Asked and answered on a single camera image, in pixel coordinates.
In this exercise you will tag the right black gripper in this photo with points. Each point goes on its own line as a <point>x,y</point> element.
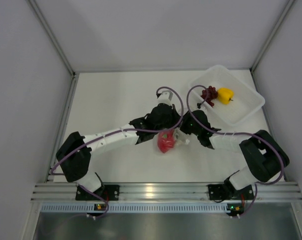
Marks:
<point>185,118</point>

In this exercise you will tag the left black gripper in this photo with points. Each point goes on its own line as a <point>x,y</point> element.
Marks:
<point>175,117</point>

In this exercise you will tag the clear zip top bag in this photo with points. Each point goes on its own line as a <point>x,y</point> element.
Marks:
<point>181,139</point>

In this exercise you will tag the red fake strawberry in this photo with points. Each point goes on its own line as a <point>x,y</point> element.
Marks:
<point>166,141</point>

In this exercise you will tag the purple fake grapes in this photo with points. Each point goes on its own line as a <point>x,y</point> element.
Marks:
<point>209,94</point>

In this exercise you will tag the yellow fake bell pepper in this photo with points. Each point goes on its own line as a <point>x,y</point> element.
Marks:
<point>225,95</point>

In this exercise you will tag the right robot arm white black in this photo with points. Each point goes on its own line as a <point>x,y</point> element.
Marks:
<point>263,156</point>

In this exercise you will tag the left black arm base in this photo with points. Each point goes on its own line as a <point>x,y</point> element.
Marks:
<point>109,192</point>

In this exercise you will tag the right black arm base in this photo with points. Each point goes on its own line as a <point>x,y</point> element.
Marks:
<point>218,192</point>

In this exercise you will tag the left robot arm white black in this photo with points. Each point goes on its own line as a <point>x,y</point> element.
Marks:
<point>78,152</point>

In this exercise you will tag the white plastic basket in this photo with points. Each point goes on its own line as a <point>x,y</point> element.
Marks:
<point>246,101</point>

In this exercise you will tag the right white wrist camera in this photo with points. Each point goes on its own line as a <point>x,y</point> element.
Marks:
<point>202,105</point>

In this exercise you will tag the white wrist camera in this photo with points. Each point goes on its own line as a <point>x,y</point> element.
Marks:
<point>165,97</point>
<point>202,105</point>

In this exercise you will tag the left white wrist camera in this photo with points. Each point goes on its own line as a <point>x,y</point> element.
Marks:
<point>165,97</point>

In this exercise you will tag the aluminium mounting rail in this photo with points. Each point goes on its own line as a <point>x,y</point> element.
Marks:
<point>282,192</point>

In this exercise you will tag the white slotted cable duct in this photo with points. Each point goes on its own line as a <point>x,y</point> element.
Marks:
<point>99,208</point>

